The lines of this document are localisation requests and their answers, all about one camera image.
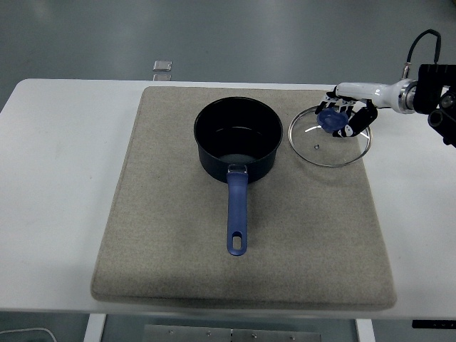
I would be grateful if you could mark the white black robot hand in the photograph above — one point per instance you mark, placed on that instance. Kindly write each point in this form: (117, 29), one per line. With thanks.
(367, 93)

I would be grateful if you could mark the glass lid with blue knob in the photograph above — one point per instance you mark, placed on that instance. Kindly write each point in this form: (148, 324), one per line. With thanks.
(333, 120)

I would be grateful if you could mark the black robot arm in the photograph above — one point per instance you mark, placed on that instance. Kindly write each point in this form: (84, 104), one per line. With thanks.
(431, 92)

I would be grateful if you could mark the dark blue saucepan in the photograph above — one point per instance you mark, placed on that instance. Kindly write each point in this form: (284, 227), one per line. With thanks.
(236, 199)

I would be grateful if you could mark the silver square floor plate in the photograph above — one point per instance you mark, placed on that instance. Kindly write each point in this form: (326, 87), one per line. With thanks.
(162, 65)
(162, 77)

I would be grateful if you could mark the beige fabric table mat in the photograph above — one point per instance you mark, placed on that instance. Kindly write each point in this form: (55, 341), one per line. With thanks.
(171, 221)

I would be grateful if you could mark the white table leg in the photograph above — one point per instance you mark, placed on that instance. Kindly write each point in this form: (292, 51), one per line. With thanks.
(94, 327)
(365, 331)

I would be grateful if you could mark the black table control panel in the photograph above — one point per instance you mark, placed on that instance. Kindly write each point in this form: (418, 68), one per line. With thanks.
(432, 324)

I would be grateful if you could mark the grey metal plate with screws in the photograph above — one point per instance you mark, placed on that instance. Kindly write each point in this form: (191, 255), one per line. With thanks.
(231, 335)

